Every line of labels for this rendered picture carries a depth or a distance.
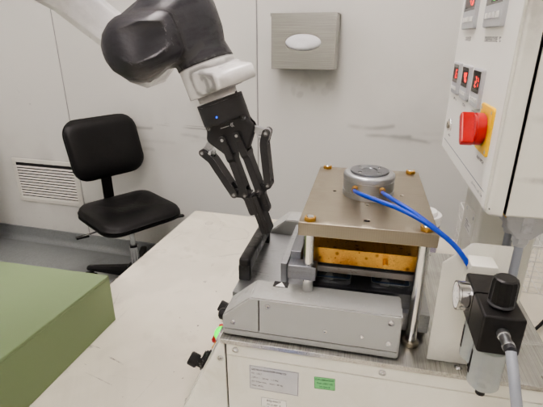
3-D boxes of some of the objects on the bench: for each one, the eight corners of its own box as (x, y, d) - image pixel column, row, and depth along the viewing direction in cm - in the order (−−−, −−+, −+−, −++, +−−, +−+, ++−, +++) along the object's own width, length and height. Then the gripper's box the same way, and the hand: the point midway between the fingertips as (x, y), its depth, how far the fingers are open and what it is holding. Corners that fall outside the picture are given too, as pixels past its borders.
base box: (477, 333, 90) (494, 262, 84) (542, 512, 56) (577, 416, 50) (238, 301, 101) (236, 237, 95) (170, 435, 67) (160, 349, 61)
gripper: (262, 81, 68) (306, 213, 74) (192, 106, 72) (240, 229, 79) (249, 86, 61) (300, 232, 68) (173, 113, 65) (228, 248, 72)
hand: (261, 212), depth 72 cm, fingers closed
